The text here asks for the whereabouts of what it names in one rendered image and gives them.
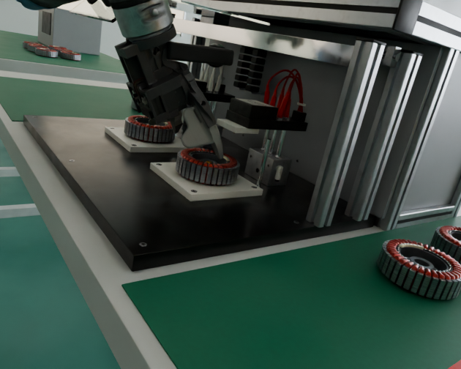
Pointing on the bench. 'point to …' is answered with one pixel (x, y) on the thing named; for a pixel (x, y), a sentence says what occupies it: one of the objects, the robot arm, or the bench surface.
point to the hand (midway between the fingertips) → (200, 143)
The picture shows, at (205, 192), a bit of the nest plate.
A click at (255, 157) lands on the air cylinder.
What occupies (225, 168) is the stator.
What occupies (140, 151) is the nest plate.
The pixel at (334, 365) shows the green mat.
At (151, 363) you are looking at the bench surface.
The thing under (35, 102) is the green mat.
